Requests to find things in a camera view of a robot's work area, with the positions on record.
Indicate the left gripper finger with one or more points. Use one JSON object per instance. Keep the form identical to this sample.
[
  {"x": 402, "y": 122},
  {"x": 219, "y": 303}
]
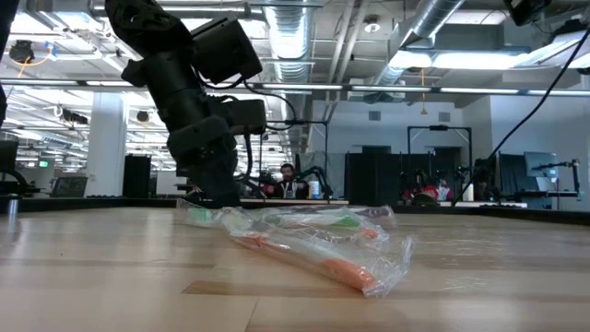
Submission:
[
  {"x": 226, "y": 182},
  {"x": 200, "y": 184}
]

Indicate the white green-tipped toothbrush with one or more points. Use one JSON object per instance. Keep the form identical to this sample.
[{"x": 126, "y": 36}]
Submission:
[{"x": 345, "y": 222}]

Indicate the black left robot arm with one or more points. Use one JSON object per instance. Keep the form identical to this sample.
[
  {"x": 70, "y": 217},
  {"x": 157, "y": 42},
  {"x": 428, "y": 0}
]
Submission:
[{"x": 156, "y": 55}]

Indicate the black background robot arm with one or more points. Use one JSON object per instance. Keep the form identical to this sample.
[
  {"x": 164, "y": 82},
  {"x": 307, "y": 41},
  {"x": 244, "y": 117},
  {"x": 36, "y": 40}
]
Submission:
[{"x": 320, "y": 173}]

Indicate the person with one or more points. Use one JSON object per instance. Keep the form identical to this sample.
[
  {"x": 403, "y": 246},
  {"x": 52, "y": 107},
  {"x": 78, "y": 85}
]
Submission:
[
  {"x": 433, "y": 191},
  {"x": 288, "y": 177}
]

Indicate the black cabinet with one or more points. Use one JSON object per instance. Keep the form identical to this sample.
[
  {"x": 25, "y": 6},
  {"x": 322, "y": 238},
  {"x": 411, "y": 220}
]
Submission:
[{"x": 137, "y": 177}]

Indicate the white background canister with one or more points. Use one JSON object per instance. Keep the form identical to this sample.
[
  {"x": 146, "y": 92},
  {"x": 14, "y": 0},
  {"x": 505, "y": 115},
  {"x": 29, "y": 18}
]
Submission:
[{"x": 315, "y": 190}]

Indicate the white round column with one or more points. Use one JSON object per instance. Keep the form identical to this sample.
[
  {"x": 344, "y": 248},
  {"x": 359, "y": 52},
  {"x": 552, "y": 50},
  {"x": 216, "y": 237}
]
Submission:
[{"x": 106, "y": 147}]

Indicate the long ceiling light bar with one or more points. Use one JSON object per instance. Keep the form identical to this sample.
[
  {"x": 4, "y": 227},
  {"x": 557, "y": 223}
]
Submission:
[{"x": 345, "y": 87}]

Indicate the orange wrapped toothbrush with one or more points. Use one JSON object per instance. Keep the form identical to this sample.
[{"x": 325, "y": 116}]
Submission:
[
  {"x": 369, "y": 233},
  {"x": 350, "y": 274}
]

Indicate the white ceiling sensor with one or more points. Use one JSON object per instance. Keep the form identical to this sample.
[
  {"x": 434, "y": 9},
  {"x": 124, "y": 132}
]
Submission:
[{"x": 372, "y": 25}]

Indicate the grey blue monitor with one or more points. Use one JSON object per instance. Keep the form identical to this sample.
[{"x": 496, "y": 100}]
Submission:
[{"x": 539, "y": 166}]

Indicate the green exit sign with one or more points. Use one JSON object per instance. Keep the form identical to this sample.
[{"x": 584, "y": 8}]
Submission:
[{"x": 43, "y": 163}]

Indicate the black computer monitor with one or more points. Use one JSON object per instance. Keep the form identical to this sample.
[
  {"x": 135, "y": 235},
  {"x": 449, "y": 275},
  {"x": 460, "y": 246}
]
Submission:
[
  {"x": 8, "y": 157},
  {"x": 507, "y": 177}
]

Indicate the black boom stand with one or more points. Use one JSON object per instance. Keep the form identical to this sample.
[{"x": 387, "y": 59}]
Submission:
[{"x": 574, "y": 177}]

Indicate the white paper roll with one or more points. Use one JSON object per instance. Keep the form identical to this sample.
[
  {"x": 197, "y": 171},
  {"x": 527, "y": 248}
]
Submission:
[{"x": 468, "y": 193}]

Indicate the black gantry frame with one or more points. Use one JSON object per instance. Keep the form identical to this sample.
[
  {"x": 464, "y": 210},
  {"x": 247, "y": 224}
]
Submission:
[
  {"x": 438, "y": 127},
  {"x": 304, "y": 122}
]

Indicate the smooth silver ventilation duct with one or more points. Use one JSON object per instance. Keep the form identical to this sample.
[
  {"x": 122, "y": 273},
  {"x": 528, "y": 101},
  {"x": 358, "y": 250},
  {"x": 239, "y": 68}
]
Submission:
[{"x": 421, "y": 23}]

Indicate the black aluminium table frame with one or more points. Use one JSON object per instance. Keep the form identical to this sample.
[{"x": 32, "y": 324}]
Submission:
[{"x": 92, "y": 203}]

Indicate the ribbed silver ventilation duct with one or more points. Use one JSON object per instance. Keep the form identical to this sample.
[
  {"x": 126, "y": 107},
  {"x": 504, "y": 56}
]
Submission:
[{"x": 289, "y": 37}]

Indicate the black partition wall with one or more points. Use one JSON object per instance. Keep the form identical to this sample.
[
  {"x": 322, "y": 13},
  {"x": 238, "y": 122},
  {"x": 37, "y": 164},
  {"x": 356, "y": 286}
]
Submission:
[{"x": 378, "y": 180}]

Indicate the grey metal post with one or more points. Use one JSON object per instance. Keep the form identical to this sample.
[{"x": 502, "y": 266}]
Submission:
[{"x": 12, "y": 207}]

